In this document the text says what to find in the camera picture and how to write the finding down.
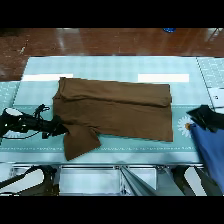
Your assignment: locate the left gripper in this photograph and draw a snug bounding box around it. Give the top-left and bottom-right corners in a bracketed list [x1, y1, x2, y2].
[49, 115, 70, 137]

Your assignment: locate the brown T-shirt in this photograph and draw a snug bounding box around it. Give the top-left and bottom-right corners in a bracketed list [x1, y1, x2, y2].
[52, 77, 174, 162]

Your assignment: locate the black garment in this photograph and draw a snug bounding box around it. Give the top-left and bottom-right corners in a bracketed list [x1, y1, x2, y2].
[186, 104, 224, 133]

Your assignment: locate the blue garment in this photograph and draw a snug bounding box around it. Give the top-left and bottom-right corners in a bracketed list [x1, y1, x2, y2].
[189, 122, 224, 195]

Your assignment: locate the black cable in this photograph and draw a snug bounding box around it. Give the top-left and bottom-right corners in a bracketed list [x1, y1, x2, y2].
[33, 103, 51, 120]

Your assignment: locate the silver frame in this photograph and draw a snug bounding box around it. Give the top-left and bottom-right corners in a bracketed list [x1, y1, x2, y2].
[0, 162, 205, 197]

